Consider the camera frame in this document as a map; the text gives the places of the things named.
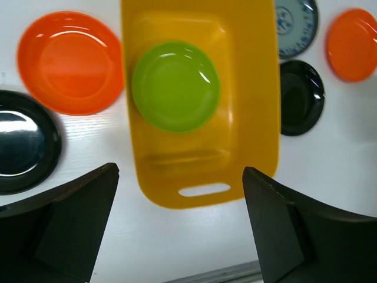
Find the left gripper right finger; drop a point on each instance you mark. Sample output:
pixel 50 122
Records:
pixel 300 239

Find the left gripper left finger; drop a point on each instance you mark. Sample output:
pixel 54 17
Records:
pixel 55 236

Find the orange plate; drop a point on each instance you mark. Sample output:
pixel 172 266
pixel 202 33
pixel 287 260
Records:
pixel 351 45
pixel 71 63

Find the green plate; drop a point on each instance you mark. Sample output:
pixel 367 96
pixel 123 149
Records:
pixel 175 87

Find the yellow plastic bin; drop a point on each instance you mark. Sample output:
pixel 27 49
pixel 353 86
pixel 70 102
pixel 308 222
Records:
pixel 204 167

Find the left black plate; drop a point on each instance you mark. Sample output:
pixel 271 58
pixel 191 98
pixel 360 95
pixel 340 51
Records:
pixel 31 143

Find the black plate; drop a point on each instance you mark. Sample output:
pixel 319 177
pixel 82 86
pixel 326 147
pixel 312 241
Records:
pixel 302 97
pixel 31 143

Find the right black plate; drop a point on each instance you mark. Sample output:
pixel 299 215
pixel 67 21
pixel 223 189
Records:
pixel 302 97

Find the right blue patterned plate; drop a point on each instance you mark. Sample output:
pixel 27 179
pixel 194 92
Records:
pixel 296 24

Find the aluminium front rail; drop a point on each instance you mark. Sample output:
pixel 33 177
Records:
pixel 246 272

